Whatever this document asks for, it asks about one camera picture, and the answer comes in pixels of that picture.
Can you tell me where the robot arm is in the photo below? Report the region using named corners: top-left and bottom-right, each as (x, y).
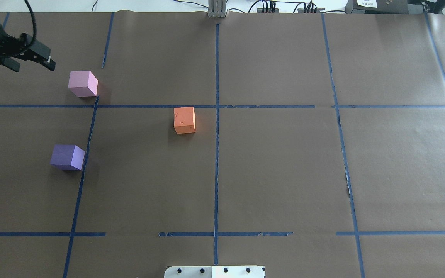
top-left (0, 13), bottom-right (56, 72)

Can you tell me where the orange foam cube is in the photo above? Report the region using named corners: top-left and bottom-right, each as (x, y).
top-left (173, 106), bottom-right (196, 134)

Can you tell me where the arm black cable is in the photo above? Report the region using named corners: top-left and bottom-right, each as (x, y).
top-left (24, 0), bottom-right (38, 47)

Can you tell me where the pink foam cube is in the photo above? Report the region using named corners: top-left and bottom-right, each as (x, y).
top-left (68, 71), bottom-right (99, 97)

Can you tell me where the grey clamp at table edge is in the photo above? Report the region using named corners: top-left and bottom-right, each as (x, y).
top-left (208, 0), bottom-right (228, 18)

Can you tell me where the purple foam cube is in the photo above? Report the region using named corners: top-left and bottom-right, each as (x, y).
top-left (50, 144), bottom-right (85, 171)

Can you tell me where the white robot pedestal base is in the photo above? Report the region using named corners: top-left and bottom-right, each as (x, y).
top-left (164, 265), bottom-right (266, 278)

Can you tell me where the black computer box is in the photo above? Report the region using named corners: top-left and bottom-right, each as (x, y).
top-left (345, 0), bottom-right (409, 14)

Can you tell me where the black usb hub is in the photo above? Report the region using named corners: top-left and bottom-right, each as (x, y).
top-left (256, 2), bottom-right (279, 14)
top-left (293, 2), bottom-right (325, 14)

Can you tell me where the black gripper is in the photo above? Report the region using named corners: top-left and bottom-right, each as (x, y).
top-left (0, 33), bottom-right (56, 72)

